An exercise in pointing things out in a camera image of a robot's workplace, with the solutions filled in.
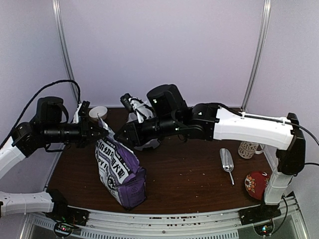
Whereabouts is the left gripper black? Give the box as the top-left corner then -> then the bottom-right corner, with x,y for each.
43,116 -> 109,148

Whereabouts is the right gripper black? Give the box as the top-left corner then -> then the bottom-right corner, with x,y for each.
113,115 -> 180,148

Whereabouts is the purple puppy food bag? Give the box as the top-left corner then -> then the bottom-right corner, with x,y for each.
95,118 -> 147,210

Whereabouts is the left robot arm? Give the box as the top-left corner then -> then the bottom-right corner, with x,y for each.
0,97 -> 108,221

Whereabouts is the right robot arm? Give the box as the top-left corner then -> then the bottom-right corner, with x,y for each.
115,84 -> 306,220

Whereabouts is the grey double pet bowl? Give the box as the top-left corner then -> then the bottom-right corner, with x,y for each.
127,113 -> 160,151

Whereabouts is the metal food scoop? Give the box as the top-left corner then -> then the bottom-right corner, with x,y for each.
219,148 -> 235,186

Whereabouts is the small white round bowl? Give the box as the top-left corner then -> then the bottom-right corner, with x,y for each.
89,106 -> 108,123

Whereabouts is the patterned mug yellow inside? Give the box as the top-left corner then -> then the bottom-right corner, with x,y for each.
237,141 -> 264,159

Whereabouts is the red floral plate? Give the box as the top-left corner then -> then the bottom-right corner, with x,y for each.
244,171 -> 270,200

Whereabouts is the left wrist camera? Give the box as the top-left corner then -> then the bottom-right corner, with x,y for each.
72,101 -> 90,123

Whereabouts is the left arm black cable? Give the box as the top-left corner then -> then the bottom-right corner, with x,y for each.
0,79 -> 82,150

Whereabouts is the aluminium front rail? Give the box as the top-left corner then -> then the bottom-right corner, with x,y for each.
24,197 -> 310,239

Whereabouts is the left aluminium frame post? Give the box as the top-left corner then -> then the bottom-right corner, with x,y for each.
51,0 -> 84,105

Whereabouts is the aluminium frame post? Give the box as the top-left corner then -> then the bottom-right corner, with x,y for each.
241,0 -> 272,111
51,0 -> 84,105

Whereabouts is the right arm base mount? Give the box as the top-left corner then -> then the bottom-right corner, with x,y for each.
238,205 -> 281,237

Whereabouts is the right aluminium frame post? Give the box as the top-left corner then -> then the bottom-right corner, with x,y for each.
241,0 -> 272,111

